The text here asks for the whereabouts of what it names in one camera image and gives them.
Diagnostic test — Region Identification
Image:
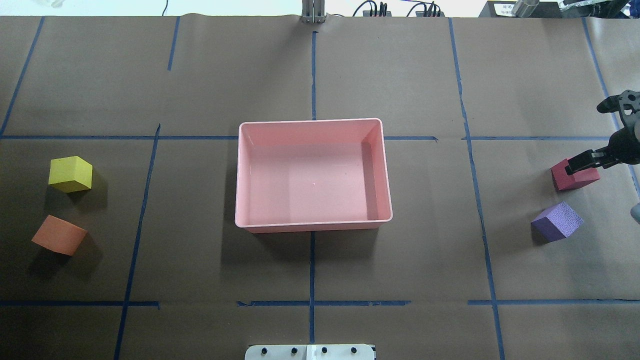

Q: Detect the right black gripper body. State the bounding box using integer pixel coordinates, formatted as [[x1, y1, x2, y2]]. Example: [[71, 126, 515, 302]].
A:
[[606, 127, 640, 166]]

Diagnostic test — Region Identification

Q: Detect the red foam block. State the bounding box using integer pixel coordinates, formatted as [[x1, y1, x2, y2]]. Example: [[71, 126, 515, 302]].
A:
[[550, 158, 601, 192]]

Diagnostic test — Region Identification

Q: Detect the yellow foam block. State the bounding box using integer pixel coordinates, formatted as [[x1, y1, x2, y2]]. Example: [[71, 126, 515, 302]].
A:
[[47, 156, 93, 194]]

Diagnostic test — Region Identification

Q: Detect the pink plastic bin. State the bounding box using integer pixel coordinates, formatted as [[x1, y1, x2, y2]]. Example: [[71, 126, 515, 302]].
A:
[[234, 118, 394, 234]]

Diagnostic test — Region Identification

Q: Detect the purple foam block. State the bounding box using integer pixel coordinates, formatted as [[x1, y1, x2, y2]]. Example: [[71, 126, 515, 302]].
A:
[[531, 202, 585, 242]]

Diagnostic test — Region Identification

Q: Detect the orange foam block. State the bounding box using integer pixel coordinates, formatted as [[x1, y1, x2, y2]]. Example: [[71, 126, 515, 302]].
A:
[[31, 215, 89, 256]]

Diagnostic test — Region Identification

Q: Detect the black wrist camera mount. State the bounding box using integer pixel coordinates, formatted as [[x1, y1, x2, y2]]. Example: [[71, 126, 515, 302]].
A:
[[596, 89, 640, 117]]

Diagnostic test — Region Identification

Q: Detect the white pedestal post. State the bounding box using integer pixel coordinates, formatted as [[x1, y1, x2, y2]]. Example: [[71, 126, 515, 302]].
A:
[[244, 343, 377, 360]]

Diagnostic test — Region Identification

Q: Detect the aluminium frame post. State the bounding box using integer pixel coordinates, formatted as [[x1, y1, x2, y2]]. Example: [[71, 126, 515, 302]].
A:
[[300, 0, 327, 24]]

